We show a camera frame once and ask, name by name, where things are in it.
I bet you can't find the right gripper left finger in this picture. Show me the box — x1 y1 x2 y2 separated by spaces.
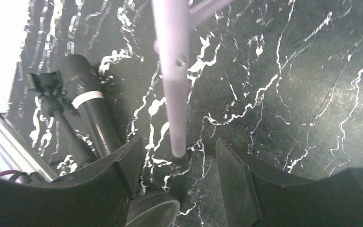
0 137 145 227

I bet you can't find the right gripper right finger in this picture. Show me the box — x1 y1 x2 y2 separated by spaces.
216 139 363 227

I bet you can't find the black microphone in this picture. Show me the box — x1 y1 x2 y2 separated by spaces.
57 54 122 158

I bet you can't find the lilac folding tripod stand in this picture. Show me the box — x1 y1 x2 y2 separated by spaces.
152 0 230 159

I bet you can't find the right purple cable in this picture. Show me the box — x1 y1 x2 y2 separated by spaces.
0 169 29 184

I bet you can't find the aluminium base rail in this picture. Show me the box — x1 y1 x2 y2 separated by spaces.
0 115 59 182

